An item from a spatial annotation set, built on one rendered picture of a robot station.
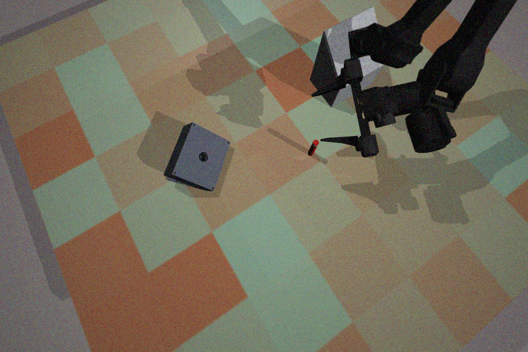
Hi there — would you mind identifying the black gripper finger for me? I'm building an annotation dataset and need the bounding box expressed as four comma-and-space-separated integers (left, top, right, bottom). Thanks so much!
311, 68, 347, 97
321, 136, 361, 152

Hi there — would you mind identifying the dark grey sloped panel with hole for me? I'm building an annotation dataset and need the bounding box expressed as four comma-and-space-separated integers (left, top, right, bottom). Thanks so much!
163, 122, 231, 191

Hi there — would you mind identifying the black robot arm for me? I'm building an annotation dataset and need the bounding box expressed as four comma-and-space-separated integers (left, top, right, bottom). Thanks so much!
349, 0, 517, 153

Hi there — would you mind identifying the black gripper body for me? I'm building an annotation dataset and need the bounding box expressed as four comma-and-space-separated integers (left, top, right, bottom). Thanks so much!
344, 58, 403, 157

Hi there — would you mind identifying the dark red peg with white band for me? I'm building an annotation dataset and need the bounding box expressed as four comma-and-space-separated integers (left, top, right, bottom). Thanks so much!
308, 140, 319, 156

